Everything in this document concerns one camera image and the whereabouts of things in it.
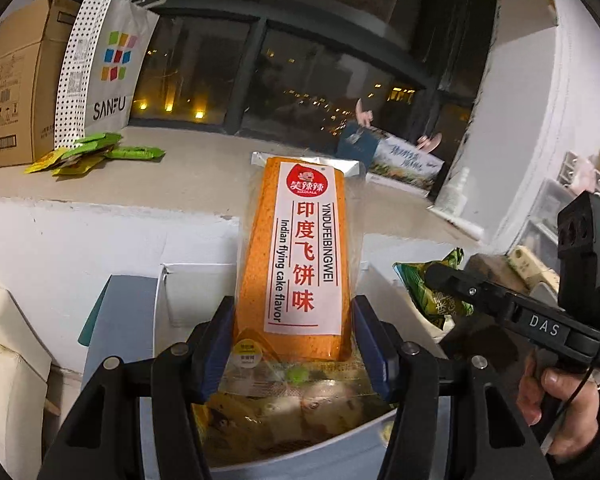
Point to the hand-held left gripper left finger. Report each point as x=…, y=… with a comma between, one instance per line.
x=215, y=355

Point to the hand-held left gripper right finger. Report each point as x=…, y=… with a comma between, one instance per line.
x=375, y=355

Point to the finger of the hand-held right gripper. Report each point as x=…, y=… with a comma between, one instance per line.
x=470, y=287

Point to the white cardboard box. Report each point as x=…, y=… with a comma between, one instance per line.
x=195, y=300

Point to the orange snack packet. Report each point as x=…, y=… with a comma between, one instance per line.
x=300, y=240

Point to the person's right hand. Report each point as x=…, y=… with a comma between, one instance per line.
x=572, y=410

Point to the wooden block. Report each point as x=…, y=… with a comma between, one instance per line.
x=490, y=270

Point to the clear plastic drawers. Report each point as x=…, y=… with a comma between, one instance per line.
x=547, y=215

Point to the white pink boxes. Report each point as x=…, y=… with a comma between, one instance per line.
x=582, y=172

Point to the pile of assorted snack packets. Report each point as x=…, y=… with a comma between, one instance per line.
x=280, y=425

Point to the grey-blue panel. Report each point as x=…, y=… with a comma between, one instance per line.
x=120, y=310

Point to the printed carton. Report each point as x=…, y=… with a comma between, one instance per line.
x=405, y=162

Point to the cream cushion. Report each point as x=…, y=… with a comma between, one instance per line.
x=10, y=360

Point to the long green snack packet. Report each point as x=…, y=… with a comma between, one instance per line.
x=136, y=152

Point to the yellow-green snack packet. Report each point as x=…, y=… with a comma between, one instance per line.
x=80, y=165

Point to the yellow snack packet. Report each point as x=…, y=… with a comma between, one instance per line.
x=47, y=161

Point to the dark window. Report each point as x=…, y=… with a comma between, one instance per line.
x=305, y=60

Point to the white shopping bag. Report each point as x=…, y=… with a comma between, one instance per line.
x=110, y=60

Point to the brown cardboard box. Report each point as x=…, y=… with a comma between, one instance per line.
x=20, y=85

